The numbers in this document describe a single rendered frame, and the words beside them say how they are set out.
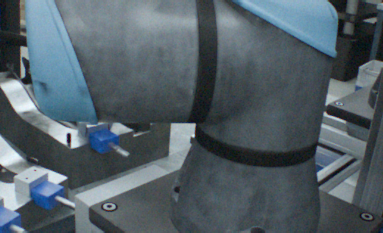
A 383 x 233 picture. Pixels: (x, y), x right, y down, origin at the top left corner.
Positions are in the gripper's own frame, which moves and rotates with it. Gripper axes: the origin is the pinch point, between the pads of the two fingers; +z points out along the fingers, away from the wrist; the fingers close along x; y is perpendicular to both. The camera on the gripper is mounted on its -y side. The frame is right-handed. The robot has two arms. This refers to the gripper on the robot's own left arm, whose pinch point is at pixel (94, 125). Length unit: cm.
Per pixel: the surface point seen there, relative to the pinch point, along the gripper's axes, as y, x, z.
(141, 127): -1.5, 13.4, 4.1
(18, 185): 5.0, -19.9, 4.4
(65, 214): 8.3, -12.5, 11.3
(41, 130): -9.1, -6.8, 2.6
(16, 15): -90, 29, -3
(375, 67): -84, 337, 61
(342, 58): -129, 365, 69
